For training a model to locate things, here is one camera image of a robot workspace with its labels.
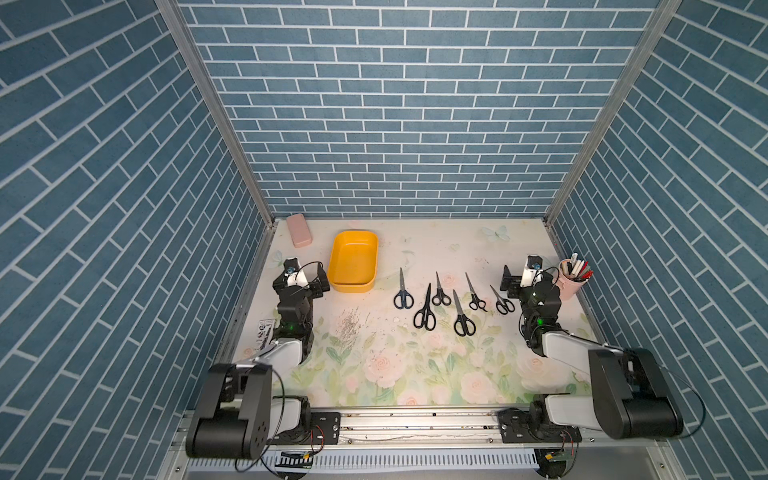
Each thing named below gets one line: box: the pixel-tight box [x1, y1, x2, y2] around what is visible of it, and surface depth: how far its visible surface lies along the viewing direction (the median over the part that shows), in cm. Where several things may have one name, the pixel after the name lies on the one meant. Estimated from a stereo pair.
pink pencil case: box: [286, 214, 313, 248], surface depth 121 cm
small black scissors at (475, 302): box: [465, 272, 488, 312], surface depth 98 cm
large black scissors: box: [413, 283, 436, 331], surface depth 95 cm
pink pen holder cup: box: [554, 258, 589, 301], surface depth 94 cm
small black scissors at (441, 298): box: [432, 271, 452, 306], surface depth 101 cm
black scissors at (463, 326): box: [453, 289, 476, 337], surface depth 93 cm
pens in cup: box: [561, 252, 594, 280], surface depth 96 cm
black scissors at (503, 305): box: [490, 284, 515, 315], surface depth 98 cm
